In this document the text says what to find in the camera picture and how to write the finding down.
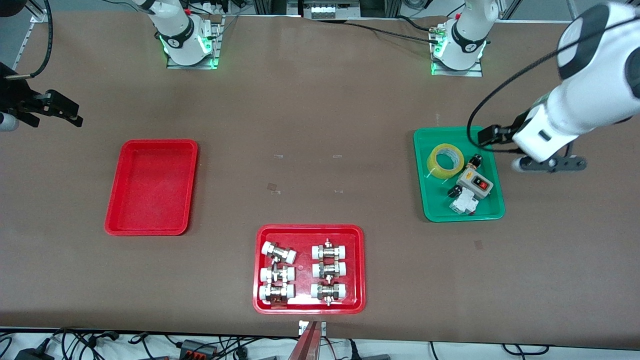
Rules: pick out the black orange connector box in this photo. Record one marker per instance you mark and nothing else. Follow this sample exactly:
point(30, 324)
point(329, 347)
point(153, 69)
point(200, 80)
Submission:
point(197, 348)

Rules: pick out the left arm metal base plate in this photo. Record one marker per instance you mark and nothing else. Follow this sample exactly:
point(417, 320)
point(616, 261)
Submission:
point(475, 71)

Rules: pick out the white circuit breaker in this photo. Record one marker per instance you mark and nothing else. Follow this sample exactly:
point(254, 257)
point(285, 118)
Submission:
point(462, 204)

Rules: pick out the aluminium table side rail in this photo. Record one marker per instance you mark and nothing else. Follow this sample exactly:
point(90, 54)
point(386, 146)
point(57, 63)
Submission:
point(27, 35)

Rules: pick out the black power adapter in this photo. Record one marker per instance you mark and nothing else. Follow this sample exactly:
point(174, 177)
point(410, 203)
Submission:
point(32, 354)

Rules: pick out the green plastic tray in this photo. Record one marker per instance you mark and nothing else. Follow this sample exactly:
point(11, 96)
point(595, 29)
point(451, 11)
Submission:
point(440, 205)

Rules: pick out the red tray holding fittings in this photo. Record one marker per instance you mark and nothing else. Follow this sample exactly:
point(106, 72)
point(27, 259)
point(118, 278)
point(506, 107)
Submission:
point(305, 300)

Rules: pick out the grey on-off switch box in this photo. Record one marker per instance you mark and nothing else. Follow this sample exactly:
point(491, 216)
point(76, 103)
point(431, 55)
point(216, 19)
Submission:
point(470, 180)

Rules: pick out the brown tape patch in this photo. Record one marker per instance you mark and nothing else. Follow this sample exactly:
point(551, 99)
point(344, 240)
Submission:
point(273, 187)

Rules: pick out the yellow packing tape roll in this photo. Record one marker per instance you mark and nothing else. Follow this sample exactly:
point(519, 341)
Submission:
point(434, 168)

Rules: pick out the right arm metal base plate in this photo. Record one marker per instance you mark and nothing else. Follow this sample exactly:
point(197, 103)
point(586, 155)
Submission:
point(216, 45)

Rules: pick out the small metal label plate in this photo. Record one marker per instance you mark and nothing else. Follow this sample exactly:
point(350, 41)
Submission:
point(303, 327)

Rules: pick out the black push button switch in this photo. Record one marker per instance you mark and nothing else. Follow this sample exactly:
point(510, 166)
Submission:
point(474, 161)

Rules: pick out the red metal post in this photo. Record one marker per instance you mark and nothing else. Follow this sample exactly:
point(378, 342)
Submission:
point(306, 345)

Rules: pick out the aluminium frame with power strip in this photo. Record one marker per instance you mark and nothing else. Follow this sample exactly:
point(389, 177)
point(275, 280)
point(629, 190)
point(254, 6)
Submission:
point(325, 9)

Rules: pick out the white capped metal pipe fitting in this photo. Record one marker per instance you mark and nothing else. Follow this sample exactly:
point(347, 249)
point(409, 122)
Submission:
point(328, 291)
point(329, 270)
point(279, 252)
point(277, 274)
point(276, 292)
point(329, 251)

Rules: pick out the aluminium corner profile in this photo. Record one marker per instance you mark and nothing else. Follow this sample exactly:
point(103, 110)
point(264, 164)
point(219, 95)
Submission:
point(572, 10)

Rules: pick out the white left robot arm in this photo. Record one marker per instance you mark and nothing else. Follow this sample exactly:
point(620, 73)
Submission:
point(590, 100)

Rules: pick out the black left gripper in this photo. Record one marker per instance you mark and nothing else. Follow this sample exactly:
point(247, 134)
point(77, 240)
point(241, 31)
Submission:
point(517, 124)

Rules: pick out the empty red plastic tray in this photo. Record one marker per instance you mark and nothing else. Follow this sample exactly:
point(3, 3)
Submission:
point(150, 190)

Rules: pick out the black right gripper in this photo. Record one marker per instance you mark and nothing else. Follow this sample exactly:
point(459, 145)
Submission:
point(14, 96)

